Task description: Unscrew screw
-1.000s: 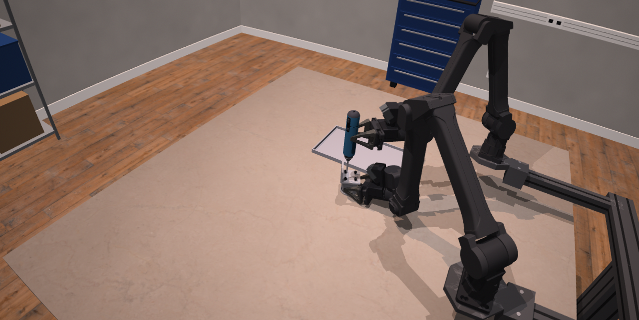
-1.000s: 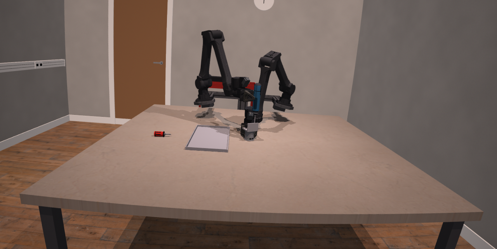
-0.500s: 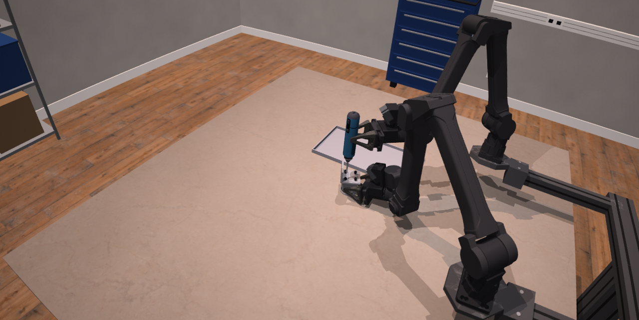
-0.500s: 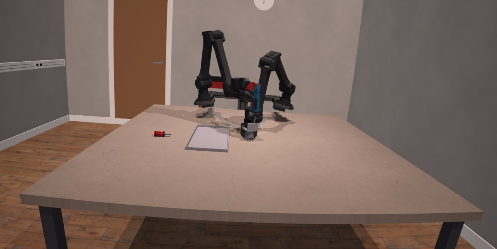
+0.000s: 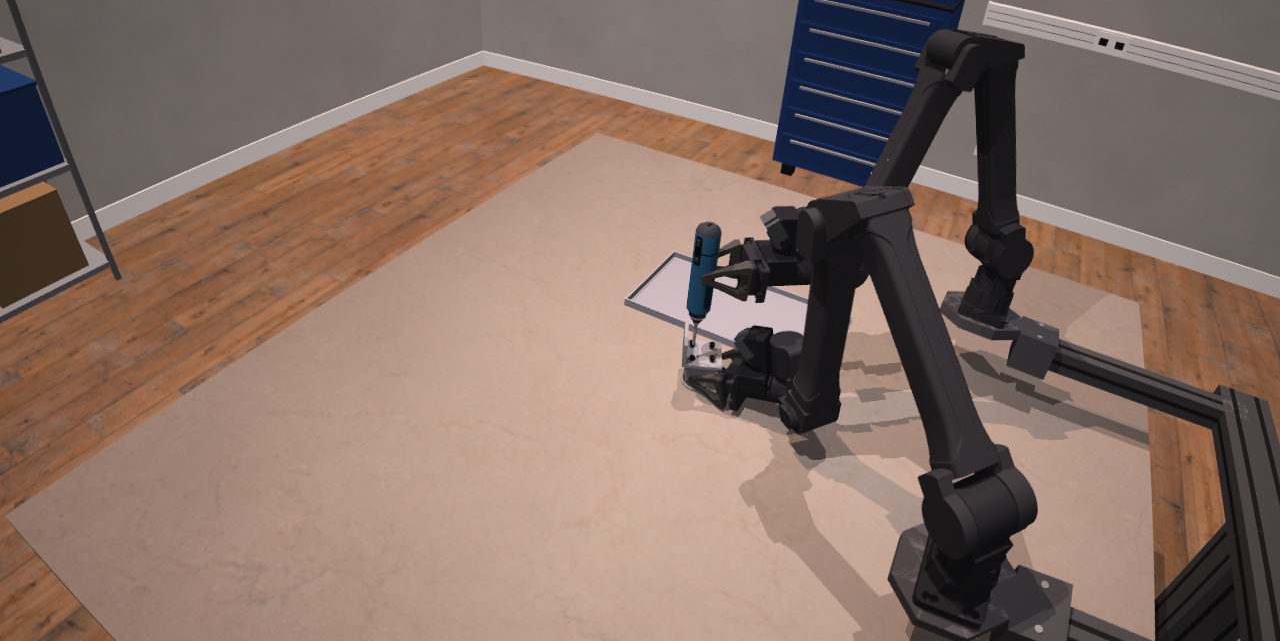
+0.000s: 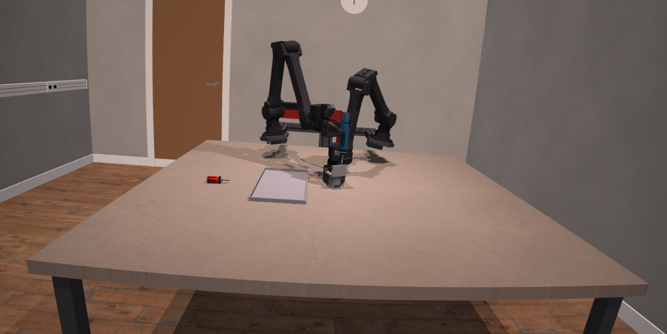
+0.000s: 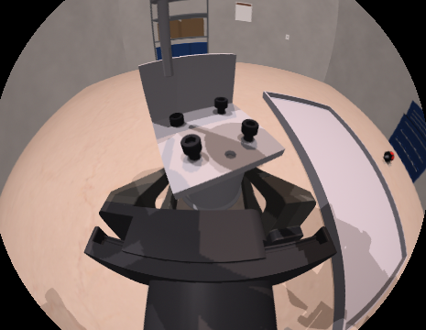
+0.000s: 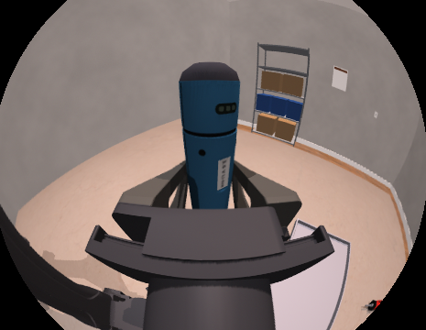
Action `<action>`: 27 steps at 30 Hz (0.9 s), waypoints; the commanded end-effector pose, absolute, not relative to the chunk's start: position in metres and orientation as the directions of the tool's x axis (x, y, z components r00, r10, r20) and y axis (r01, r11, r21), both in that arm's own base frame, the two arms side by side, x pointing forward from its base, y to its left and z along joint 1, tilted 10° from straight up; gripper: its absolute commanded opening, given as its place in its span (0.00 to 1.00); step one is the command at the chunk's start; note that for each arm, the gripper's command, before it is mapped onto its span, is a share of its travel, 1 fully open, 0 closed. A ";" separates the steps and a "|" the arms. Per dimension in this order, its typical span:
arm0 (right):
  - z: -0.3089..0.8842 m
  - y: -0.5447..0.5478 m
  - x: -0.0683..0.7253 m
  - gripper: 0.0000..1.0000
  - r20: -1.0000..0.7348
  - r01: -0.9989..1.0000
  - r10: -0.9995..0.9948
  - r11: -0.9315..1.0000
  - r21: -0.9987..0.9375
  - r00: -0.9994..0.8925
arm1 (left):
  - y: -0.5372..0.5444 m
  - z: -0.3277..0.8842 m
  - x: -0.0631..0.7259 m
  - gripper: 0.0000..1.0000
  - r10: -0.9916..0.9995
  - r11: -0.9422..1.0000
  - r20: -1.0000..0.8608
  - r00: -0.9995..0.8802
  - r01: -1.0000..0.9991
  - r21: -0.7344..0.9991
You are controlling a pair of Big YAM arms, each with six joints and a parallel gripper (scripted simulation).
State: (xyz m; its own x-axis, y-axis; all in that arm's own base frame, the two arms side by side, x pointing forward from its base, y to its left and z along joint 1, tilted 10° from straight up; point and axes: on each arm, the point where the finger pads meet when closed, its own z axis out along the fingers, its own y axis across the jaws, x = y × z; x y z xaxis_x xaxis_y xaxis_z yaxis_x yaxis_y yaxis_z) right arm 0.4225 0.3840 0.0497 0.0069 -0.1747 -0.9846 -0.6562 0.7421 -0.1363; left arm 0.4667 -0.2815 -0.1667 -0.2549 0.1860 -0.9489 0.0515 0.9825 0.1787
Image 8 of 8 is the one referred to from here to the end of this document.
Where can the red screwdriver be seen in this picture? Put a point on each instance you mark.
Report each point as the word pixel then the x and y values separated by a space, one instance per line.
pixel 373 305

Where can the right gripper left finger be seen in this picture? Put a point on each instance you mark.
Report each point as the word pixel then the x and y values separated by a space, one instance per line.
pixel 157 191

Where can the dark blue electric screwdriver barrel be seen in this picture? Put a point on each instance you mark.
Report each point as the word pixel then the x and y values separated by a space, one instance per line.
pixel 209 103

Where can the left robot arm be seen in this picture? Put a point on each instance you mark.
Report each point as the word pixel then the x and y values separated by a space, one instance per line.
pixel 49 286

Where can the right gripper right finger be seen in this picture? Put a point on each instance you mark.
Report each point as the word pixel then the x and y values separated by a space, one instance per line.
pixel 264 192

